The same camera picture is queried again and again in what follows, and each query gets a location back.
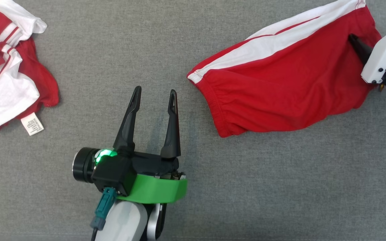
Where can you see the red shorts with white stripe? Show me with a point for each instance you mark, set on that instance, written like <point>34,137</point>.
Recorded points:
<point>280,83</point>

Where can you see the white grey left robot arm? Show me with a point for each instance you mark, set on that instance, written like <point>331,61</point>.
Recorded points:
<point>122,221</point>

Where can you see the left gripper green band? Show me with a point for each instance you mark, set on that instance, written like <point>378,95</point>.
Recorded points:
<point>156,189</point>

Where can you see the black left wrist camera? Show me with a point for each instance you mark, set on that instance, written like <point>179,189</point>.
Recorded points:
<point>112,172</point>

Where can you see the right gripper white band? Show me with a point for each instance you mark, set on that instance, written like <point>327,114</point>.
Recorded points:
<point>384,50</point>

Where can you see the grey fabric sofa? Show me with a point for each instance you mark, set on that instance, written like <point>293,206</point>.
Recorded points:
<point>246,187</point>

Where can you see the red and white striped shirt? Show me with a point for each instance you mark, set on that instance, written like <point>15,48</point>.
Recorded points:
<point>2,90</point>

